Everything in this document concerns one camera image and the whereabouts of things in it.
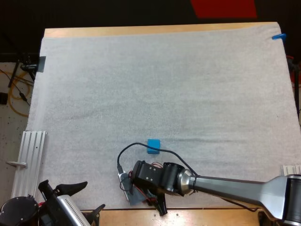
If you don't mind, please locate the ribbed aluminium rail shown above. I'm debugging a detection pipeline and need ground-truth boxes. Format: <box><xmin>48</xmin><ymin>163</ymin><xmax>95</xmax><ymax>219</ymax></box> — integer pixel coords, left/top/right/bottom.
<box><xmin>11</xmin><ymin>130</ymin><xmax>48</xmax><ymax>199</ymax></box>
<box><xmin>281</xmin><ymin>165</ymin><xmax>301</xmax><ymax>176</ymax></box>

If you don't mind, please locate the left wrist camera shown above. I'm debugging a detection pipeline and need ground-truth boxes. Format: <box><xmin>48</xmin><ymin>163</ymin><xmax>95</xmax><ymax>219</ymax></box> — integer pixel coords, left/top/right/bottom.
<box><xmin>57</xmin><ymin>194</ymin><xmax>92</xmax><ymax>226</ymax></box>

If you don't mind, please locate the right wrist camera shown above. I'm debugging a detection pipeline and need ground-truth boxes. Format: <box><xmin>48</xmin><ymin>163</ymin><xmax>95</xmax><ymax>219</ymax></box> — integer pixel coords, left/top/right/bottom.
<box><xmin>117</xmin><ymin>172</ymin><xmax>134</xmax><ymax>202</ymax></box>

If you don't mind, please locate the silver clamp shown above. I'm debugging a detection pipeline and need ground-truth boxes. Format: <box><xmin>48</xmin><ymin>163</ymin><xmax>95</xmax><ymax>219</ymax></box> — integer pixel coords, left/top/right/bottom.
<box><xmin>6</xmin><ymin>161</ymin><xmax>27</xmax><ymax>169</ymax></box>

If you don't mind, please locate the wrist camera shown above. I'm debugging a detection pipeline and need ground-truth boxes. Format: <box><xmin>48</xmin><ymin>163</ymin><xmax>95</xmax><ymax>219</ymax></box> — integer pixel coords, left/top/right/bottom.
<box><xmin>57</xmin><ymin>194</ymin><xmax>92</xmax><ymax>226</ymax></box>
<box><xmin>117</xmin><ymin>172</ymin><xmax>134</xmax><ymax>202</ymax></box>

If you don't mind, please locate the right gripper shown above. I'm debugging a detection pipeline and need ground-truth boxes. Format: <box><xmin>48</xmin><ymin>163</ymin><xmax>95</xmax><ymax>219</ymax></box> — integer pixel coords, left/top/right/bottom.
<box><xmin>131</xmin><ymin>160</ymin><xmax>168</xmax><ymax>217</ymax></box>

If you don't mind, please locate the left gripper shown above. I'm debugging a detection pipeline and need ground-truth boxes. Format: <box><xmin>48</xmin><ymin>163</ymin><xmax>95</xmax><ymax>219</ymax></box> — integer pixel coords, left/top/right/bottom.
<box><xmin>38</xmin><ymin>179</ymin><xmax>106</xmax><ymax>226</ymax></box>

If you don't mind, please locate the blue cube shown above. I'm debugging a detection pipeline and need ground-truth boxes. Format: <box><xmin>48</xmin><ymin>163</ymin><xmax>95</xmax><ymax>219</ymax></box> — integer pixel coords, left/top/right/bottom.
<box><xmin>146</xmin><ymin>138</ymin><xmax>161</xmax><ymax>155</ymax></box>

